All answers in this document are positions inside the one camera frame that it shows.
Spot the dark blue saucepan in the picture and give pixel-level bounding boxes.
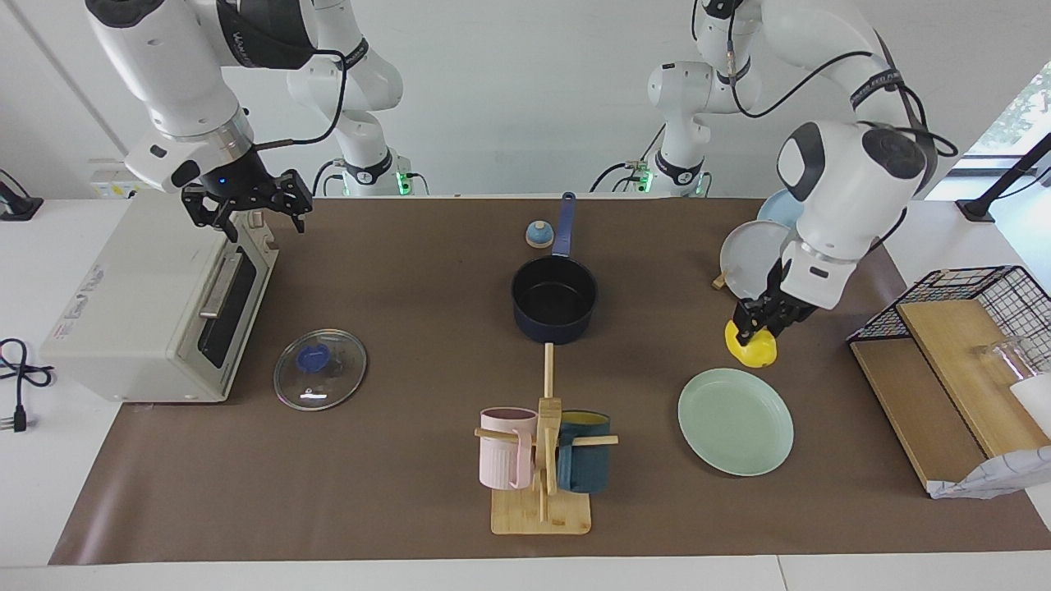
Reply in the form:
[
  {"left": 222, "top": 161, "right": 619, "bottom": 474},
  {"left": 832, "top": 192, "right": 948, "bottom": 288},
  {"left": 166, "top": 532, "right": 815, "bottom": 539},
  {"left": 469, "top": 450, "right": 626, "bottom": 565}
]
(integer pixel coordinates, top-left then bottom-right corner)
[{"left": 511, "top": 192, "right": 600, "bottom": 346}]

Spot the glass lid with blue knob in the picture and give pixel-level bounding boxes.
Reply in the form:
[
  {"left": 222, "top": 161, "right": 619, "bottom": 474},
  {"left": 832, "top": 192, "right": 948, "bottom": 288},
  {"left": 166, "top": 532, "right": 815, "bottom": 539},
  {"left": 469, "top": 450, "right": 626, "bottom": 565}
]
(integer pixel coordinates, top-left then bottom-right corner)
[{"left": 273, "top": 328, "right": 368, "bottom": 411}]

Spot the white cup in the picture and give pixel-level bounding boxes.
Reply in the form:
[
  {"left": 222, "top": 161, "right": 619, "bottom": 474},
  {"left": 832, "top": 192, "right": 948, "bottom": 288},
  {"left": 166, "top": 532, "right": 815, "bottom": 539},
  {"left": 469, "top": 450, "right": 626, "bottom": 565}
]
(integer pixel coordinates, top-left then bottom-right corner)
[{"left": 1010, "top": 373, "right": 1051, "bottom": 436}]

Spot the black power cable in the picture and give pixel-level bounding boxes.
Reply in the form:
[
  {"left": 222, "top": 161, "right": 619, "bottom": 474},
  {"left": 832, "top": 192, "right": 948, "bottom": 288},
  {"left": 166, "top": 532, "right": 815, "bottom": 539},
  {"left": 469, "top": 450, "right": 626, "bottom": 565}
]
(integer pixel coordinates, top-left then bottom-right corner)
[{"left": 0, "top": 338, "right": 55, "bottom": 434}]

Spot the white checked cloth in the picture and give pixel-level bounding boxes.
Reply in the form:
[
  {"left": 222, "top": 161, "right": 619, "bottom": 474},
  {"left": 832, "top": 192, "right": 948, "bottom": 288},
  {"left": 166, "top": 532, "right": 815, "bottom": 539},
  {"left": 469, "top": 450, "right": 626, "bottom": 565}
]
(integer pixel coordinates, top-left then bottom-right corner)
[{"left": 928, "top": 446, "right": 1051, "bottom": 500}]

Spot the black clamp stand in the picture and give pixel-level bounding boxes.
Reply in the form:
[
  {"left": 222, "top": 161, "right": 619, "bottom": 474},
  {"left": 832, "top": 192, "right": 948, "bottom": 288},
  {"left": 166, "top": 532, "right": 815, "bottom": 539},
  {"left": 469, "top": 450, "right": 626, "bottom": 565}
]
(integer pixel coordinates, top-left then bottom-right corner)
[{"left": 957, "top": 131, "right": 1051, "bottom": 222}]

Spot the pale green plate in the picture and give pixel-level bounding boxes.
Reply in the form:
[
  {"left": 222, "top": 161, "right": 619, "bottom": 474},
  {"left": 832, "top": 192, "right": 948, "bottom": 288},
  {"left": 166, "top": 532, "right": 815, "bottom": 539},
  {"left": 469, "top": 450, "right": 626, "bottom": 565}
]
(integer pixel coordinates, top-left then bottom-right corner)
[{"left": 678, "top": 368, "right": 795, "bottom": 477}]

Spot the light blue plate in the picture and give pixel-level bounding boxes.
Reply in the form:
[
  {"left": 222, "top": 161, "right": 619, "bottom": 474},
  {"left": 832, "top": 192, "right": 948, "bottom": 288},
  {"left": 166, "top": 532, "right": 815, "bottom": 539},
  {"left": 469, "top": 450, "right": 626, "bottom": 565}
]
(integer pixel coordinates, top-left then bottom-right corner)
[{"left": 757, "top": 189, "right": 805, "bottom": 231}]

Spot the cream toaster oven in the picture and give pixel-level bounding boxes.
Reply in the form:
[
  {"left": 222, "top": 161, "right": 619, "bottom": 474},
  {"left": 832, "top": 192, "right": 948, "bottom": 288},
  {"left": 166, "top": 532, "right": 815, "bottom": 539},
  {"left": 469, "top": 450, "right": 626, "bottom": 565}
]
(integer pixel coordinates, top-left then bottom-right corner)
[{"left": 39, "top": 190, "right": 280, "bottom": 404}]

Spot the clear glass cup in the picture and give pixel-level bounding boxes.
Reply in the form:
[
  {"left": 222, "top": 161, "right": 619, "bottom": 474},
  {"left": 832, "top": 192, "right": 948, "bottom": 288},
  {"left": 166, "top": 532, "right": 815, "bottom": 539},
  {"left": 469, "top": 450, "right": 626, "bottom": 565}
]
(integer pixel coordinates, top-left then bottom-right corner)
[{"left": 973, "top": 337, "right": 1037, "bottom": 383}]

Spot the light wooden board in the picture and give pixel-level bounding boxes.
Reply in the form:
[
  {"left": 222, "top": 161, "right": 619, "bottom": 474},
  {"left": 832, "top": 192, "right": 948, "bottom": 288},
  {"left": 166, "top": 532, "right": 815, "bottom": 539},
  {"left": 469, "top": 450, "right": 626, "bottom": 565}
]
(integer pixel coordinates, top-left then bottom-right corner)
[{"left": 897, "top": 300, "right": 1051, "bottom": 459}]

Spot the brown table mat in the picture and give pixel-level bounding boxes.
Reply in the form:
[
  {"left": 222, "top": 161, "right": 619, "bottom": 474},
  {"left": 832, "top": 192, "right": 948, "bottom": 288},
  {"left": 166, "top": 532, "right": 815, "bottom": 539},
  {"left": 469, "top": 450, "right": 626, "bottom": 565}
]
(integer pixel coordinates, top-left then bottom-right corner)
[{"left": 49, "top": 197, "right": 1051, "bottom": 566}]

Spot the grey plate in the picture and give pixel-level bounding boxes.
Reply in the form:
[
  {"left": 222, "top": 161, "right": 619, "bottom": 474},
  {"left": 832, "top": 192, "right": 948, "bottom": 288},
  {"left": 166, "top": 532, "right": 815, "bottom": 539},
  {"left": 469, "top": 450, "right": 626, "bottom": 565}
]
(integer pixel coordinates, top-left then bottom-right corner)
[{"left": 720, "top": 220, "right": 793, "bottom": 302}]

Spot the pink ribbed mug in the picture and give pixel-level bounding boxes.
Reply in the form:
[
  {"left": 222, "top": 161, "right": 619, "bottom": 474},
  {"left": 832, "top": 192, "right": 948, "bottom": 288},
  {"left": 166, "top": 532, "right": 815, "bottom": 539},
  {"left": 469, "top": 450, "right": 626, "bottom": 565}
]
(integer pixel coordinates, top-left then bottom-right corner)
[{"left": 480, "top": 407, "right": 539, "bottom": 491}]

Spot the wooden mug tree stand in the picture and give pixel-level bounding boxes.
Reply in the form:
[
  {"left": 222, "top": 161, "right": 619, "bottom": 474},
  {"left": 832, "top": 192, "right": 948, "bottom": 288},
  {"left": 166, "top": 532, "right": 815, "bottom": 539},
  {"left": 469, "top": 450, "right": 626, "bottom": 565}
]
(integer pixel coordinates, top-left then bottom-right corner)
[{"left": 475, "top": 343, "right": 619, "bottom": 536}]

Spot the dark wooden board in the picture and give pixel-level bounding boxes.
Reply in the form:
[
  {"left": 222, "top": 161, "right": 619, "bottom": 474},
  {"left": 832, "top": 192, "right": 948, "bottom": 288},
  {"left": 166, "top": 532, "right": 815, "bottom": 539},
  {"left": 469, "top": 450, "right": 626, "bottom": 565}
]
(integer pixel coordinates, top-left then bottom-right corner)
[{"left": 850, "top": 338, "right": 986, "bottom": 493}]

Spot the dark teal mug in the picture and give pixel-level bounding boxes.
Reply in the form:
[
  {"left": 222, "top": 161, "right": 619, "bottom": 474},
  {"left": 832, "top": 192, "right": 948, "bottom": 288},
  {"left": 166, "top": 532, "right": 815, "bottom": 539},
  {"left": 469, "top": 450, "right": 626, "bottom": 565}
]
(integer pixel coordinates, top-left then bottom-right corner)
[{"left": 557, "top": 410, "right": 613, "bottom": 494}]

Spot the black desk mount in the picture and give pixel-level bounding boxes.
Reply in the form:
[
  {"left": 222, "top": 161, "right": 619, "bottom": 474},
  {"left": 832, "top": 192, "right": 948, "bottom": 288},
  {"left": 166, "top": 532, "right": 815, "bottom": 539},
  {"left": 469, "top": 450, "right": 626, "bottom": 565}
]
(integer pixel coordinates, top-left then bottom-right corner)
[{"left": 0, "top": 170, "right": 44, "bottom": 222}]

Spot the black wire basket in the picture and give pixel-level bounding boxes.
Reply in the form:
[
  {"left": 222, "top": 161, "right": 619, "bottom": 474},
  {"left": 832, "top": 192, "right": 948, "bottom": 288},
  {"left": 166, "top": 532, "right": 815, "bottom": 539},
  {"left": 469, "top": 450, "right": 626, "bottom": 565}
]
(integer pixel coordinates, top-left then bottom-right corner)
[{"left": 847, "top": 265, "right": 1051, "bottom": 378}]

